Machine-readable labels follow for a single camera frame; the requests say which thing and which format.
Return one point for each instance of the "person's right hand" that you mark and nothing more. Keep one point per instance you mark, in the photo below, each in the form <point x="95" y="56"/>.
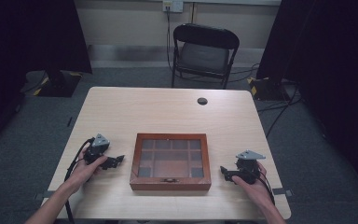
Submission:
<point x="256" y="191"/>

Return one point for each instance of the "black folding chair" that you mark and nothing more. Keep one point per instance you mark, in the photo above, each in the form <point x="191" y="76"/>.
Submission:
<point x="203" y="56"/>

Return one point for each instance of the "person's left hand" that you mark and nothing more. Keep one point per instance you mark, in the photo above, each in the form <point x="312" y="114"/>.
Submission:
<point x="85" y="172"/>

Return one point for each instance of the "wooden box with glass lid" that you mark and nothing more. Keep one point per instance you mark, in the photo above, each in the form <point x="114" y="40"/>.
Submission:
<point x="170" y="161"/>

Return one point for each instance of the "round black table grommet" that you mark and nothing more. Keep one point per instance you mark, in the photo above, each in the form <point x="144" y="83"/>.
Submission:
<point x="202" y="101"/>

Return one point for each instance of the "white wall socket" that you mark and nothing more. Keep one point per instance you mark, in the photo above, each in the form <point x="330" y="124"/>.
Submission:
<point x="173" y="5"/>

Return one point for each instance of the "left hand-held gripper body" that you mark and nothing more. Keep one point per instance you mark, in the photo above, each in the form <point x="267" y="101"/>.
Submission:
<point x="97" y="148"/>

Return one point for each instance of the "black stand base yellow tape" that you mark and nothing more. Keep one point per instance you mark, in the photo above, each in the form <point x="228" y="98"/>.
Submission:
<point x="59" y="84"/>
<point x="265" y="88"/>

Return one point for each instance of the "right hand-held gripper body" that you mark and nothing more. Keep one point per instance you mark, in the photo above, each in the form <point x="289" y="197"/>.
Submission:
<point x="248" y="166"/>

